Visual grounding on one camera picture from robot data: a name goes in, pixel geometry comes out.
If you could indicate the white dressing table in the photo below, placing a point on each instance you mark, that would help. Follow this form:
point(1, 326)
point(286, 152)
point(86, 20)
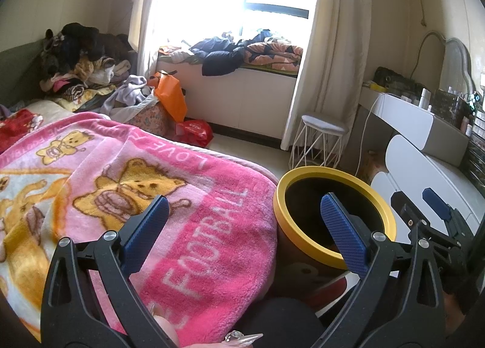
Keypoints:
point(413, 124)

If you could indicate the red printed cloth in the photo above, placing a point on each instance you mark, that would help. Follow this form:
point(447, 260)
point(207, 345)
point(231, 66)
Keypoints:
point(19, 130)

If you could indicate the dark bag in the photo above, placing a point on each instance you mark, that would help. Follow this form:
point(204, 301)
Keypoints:
point(396, 80)

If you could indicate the pink printed blanket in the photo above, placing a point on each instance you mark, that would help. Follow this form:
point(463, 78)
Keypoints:
point(212, 219)

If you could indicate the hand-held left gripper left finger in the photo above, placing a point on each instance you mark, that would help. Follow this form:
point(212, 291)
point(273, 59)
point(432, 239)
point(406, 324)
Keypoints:
point(146, 234)

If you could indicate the person's right forearm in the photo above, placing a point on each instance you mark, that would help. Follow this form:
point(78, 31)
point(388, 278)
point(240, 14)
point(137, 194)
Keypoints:
point(454, 306)

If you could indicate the cream thick curtain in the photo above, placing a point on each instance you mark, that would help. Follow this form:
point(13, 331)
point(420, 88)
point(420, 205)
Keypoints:
point(333, 48)

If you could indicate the colourful crumpled cloth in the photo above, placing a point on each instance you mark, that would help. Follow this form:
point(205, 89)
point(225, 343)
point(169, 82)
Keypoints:
point(176, 53)

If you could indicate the wavy framed mirror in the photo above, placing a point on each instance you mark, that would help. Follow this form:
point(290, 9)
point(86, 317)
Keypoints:
point(454, 67)

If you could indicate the sheer white curtain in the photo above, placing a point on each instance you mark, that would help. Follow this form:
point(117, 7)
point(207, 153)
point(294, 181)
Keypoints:
point(146, 10)

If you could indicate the dark storage box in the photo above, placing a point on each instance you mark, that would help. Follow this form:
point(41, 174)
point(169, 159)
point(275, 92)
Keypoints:
point(451, 105)

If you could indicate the red plastic bag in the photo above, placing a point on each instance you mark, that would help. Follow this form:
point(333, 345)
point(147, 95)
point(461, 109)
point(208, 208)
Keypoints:
point(195, 133)

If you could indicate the dark jacket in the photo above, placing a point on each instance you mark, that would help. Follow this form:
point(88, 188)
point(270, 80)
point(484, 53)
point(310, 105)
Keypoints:
point(219, 58)

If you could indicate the floral fabric bag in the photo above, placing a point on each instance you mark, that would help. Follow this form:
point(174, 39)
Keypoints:
point(149, 120)

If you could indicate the yellow-rimmed black trash bin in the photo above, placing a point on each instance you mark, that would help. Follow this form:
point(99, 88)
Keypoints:
point(299, 177)

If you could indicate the lavender garment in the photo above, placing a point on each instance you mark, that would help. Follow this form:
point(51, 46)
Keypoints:
point(129, 92)

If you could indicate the pile of dark clothes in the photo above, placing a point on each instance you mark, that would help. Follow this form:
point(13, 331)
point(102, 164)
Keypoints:
point(83, 42)

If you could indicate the grey upholstered headboard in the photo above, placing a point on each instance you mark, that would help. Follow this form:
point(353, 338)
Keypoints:
point(19, 75)

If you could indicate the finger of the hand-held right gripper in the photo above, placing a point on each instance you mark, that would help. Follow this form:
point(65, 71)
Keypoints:
point(435, 200)
point(403, 209)

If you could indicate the pile of folded clothes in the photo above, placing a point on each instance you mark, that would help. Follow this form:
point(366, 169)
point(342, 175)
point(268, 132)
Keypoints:
point(87, 82)

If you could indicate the orange patterned quilt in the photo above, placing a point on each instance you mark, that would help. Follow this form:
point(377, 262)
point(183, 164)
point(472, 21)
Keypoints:
point(276, 54)

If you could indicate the white window seat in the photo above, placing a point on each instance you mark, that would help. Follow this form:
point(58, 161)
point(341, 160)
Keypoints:
point(242, 101)

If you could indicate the person's black pants leg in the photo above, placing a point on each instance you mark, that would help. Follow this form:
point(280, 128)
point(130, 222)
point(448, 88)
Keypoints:
point(288, 325)

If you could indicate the person's left hand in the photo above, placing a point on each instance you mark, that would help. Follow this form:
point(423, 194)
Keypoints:
point(212, 344)

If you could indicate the orange bag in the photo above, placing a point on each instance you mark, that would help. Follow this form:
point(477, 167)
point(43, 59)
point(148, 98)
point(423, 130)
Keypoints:
point(170, 97)

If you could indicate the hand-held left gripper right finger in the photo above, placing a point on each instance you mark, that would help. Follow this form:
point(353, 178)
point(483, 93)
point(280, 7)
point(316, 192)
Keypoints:
point(343, 234)

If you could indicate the white bottle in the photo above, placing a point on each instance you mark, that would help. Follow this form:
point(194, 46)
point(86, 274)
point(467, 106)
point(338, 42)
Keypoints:
point(424, 98)

